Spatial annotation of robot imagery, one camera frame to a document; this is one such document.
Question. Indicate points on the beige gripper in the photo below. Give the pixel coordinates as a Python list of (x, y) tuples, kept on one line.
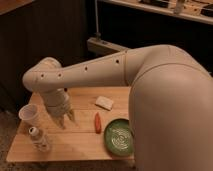
[(57, 103)]

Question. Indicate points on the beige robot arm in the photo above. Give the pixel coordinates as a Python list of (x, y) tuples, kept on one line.
[(170, 101)]

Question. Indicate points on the clear plastic bottle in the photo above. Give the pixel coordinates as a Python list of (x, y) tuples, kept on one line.
[(39, 139)]

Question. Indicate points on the wooden table board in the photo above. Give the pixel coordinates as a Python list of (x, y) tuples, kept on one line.
[(78, 141)]

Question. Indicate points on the clear plastic cup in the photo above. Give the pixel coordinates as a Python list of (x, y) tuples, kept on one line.
[(29, 115)]

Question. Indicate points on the red chili pepper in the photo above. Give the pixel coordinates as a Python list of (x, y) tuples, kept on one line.
[(97, 123)]

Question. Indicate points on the white sponge block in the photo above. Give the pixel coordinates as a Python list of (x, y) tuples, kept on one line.
[(104, 102)]

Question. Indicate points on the green round plate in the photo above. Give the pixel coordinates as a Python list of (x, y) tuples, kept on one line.
[(118, 138)]

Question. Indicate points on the metal vertical pole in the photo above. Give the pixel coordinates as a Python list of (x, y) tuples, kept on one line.
[(98, 34)]

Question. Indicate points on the background shelf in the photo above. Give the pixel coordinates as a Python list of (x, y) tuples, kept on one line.
[(191, 10)]

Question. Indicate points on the grey metal rail beam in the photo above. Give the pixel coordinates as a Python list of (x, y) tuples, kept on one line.
[(102, 47)]

